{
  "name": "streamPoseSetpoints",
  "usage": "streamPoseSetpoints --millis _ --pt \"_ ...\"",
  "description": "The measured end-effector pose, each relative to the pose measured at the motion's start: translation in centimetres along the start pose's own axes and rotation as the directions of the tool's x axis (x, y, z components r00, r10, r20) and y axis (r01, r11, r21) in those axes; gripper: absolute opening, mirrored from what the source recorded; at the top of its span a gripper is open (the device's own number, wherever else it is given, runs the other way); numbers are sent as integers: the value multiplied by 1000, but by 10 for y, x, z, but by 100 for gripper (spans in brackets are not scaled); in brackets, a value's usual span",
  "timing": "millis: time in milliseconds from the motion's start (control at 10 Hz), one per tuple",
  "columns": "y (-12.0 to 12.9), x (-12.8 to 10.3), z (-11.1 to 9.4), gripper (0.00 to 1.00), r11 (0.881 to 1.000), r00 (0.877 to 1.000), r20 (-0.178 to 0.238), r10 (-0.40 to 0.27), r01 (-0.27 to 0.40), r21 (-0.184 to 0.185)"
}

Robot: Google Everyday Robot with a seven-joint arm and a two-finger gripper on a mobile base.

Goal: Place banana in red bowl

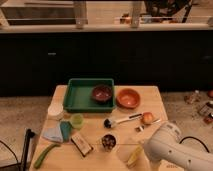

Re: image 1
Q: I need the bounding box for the light green cup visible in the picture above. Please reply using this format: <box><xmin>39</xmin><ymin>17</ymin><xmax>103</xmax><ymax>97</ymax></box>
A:
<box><xmin>70</xmin><ymin>113</ymin><xmax>83</xmax><ymax>129</ymax></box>

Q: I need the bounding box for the black cable left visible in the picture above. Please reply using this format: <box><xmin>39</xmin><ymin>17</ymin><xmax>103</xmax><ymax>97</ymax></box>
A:
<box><xmin>0</xmin><ymin>139</ymin><xmax>21</xmax><ymax>171</ymax></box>

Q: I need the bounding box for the orange red bowl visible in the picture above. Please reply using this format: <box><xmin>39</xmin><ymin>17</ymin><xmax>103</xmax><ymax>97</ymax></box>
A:
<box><xmin>116</xmin><ymin>88</ymin><xmax>140</xmax><ymax>109</ymax></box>

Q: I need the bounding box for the light blue cloth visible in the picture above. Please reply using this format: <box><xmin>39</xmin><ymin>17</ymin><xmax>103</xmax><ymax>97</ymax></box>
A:
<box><xmin>42</xmin><ymin>125</ymin><xmax>63</xmax><ymax>143</ymax></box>

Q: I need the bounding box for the black stand left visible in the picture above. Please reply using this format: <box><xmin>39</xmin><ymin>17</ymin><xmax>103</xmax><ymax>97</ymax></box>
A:
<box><xmin>20</xmin><ymin>129</ymin><xmax>35</xmax><ymax>171</ymax></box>

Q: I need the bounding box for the dark maroon bowl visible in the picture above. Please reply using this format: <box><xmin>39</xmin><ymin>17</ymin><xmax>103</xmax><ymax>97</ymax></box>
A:
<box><xmin>91</xmin><ymin>84</ymin><xmax>112</xmax><ymax>102</ymax></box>

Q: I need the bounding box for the cup with dark contents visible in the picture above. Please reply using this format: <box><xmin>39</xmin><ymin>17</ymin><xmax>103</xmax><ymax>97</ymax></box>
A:
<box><xmin>101</xmin><ymin>134</ymin><xmax>116</xmax><ymax>151</ymax></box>

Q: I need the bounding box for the small metal fork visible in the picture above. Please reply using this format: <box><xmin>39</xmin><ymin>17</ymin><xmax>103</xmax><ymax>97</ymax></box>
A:
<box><xmin>135</xmin><ymin>119</ymin><xmax>161</xmax><ymax>132</ymax></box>

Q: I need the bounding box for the green handled tool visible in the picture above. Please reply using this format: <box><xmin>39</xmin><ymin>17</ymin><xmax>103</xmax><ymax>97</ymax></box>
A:
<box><xmin>33</xmin><ymin>143</ymin><xmax>61</xmax><ymax>169</ymax></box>

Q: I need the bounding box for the black cable right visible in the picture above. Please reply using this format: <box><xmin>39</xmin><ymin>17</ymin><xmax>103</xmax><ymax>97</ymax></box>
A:
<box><xmin>179</xmin><ymin>135</ymin><xmax>211</xmax><ymax>154</ymax></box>

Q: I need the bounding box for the red apple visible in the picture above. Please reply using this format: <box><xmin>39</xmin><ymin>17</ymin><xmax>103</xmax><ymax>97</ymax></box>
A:
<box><xmin>141</xmin><ymin>112</ymin><xmax>154</xmax><ymax>125</ymax></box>

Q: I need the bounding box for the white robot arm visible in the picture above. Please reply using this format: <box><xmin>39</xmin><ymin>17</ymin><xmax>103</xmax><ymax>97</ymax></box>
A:
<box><xmin>143</xmin><ymin>122</ymin><xmax>213</xmax><ymax>171</ymax></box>

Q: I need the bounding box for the yellow banana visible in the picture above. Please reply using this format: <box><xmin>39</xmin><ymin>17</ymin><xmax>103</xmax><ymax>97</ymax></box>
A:
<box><xmin>126</xmin><ymin>146</ymin><xmax>143</xmax><ymax>167</ymax></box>

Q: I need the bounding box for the black cable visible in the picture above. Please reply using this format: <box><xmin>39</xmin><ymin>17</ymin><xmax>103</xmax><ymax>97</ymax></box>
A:
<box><xmin>179</xmin><ymin>135</ymin><xmax>211</xmax><ymax>154</ymax></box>
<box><xmin>0</xmin><ymin>139</ymin><xmax>21</xmax><ymax>171</ymax></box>

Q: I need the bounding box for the teal folded cloth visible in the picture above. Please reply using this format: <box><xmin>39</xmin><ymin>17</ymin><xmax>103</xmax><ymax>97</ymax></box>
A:
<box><xmin>60</xmin><ymin>121</ymin><xmax>72</xmax><ymax>142</ymax></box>

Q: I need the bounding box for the green plastic tray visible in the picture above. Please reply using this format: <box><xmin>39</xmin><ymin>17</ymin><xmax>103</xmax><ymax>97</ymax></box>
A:
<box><xmin>63</xmin><ymin>78</ymin><xmax>116</xmax><ymax>113</ymax></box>

